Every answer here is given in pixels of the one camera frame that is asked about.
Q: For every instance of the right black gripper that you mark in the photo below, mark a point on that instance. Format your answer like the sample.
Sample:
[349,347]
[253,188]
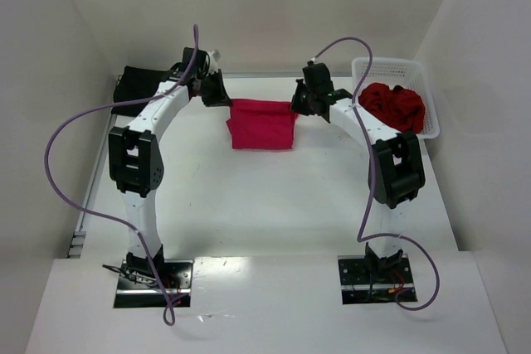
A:
[303,99]

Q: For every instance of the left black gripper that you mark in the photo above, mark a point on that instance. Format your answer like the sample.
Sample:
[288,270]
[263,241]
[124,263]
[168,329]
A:
[213,89]

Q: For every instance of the pink t-shirt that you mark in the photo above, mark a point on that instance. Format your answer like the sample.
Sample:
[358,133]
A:
[261,125]

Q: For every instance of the dark red t-shirt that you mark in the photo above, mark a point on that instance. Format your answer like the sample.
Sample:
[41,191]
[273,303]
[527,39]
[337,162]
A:
[397,107]

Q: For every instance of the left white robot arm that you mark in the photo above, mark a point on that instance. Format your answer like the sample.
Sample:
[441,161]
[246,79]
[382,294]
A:
[135,159]

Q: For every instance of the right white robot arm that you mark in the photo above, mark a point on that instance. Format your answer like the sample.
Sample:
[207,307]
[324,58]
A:
[395,169]

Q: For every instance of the black folded t-shirt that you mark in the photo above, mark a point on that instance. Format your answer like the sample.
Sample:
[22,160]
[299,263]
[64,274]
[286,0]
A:
[138,83]

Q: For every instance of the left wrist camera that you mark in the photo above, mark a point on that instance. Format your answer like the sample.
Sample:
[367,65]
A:
[212,61]

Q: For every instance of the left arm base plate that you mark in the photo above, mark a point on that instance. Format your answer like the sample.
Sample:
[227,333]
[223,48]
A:
[137,290]

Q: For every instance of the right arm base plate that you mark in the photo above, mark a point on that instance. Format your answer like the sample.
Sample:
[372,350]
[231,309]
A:
[360,286]

